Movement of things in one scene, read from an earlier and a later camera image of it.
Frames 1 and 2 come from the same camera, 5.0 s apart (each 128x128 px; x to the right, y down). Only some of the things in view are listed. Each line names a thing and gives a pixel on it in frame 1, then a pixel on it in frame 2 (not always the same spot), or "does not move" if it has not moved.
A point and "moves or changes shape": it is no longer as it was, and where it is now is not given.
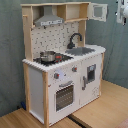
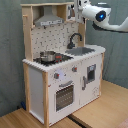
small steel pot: (47, 56) does not move
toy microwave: (97, 11) moves or changes shape
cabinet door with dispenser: (90, 77) does not move
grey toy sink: (80, 51) does not move
